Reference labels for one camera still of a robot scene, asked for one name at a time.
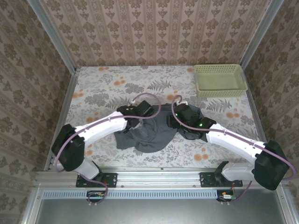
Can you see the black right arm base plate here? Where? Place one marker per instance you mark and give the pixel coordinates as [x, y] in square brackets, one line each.
[205, 180]

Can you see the aluminium mounting rail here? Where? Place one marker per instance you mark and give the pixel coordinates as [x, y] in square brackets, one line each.
[158, 178]

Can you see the steel sheet panel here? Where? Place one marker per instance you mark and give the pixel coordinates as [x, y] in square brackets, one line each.
[163, 212]

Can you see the aluminium table side rail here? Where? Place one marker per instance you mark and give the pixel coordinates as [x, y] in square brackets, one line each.
[254, 105]
[60, 116]

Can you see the grey t-shirt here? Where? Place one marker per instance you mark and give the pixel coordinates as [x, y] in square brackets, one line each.
[149, 137]

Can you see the small circuit board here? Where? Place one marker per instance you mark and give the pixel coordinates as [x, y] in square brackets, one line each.
[95, 195]
[225, 196]

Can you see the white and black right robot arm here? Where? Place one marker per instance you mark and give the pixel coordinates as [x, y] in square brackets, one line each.
[233, 144]

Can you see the pale green plastic basket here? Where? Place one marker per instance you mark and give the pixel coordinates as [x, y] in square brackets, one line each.
[205, 93]

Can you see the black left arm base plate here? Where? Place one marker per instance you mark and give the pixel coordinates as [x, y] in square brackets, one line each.
[111, 179]

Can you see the floral tablecloth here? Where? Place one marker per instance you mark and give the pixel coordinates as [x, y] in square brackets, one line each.
[105, 81]

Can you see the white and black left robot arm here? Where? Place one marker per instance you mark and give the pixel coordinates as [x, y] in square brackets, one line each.
[102, 129]

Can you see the aluminium frame post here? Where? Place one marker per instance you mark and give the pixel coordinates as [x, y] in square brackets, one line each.
[52, 35]
[261, 35]

